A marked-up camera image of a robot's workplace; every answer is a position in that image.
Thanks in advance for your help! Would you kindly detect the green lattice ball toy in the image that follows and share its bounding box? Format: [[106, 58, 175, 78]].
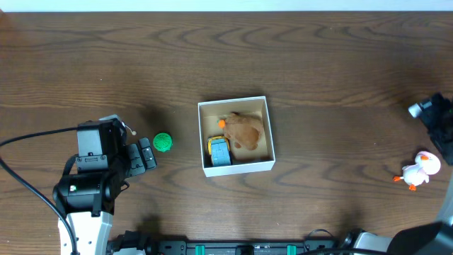
[[153, 132, 173, 152]]

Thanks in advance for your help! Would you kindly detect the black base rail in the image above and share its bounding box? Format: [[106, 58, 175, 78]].
[[105, 228, 348, 255]]

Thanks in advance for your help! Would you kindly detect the brown plush bear toy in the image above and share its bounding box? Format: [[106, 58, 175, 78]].
[[218, 113, 264, 151]]

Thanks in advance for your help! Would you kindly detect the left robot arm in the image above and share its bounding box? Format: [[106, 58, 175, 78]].
[[53, 115, 157, 254]]

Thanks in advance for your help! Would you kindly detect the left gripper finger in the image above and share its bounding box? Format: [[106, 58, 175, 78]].
[[126, 144, 146, 176], [138, 137, 156, 169]]

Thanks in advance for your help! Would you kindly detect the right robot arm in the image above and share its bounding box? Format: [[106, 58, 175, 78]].
[[343, 93, 452, 255]]

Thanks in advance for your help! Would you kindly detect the white pink duck toy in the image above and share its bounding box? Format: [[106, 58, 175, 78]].
[[393, 151, 441, 191]]

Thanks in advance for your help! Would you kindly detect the yellow grey toy truck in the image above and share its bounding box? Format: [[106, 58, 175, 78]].
[[207, 136, 232, 167]]

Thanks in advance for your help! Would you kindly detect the white cardboard box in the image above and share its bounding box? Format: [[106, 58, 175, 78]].
[[197, 96, 275, 177]]

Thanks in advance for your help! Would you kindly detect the left black cable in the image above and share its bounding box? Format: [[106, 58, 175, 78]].
[[0, 127, 79, 255]]

